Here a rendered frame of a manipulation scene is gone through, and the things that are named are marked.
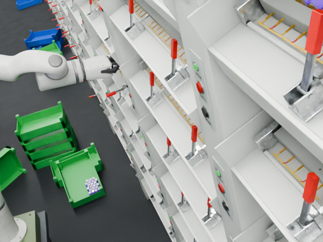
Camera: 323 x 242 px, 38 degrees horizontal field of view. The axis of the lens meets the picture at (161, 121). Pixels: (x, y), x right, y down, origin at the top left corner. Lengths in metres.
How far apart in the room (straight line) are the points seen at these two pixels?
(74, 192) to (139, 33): 1.81
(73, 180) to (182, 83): 2.02
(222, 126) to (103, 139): 2.54
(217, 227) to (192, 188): 0.15
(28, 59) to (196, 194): 0.74
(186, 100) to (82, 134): 2.46
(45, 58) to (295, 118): 1.24
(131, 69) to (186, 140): 0.37
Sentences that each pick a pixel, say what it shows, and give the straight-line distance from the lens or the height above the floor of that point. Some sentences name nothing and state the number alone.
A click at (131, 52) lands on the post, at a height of 1.23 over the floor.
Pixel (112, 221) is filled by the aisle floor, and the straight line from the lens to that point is 2.58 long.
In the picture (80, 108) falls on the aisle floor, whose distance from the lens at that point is 3.55.
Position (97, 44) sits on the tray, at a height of 0.97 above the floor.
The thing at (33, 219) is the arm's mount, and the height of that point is 0.34.
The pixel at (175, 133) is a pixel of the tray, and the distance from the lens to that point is 1.09.
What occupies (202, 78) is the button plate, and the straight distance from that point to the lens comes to 0.63.
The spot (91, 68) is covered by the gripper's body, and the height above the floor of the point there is 1.07.
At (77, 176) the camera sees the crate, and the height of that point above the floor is 0.06.
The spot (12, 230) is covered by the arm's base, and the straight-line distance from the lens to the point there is 2.21.
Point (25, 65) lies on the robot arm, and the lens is 1.61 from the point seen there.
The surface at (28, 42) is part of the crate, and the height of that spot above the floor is 0.13.
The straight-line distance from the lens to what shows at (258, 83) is 0.49.
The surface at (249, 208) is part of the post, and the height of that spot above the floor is 1.25.
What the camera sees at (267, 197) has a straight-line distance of 0.64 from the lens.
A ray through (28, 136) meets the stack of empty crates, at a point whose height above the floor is 0.26.
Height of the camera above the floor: 1.82
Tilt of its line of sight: 35 degrees down
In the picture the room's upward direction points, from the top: 16 degrees counter-clockwise
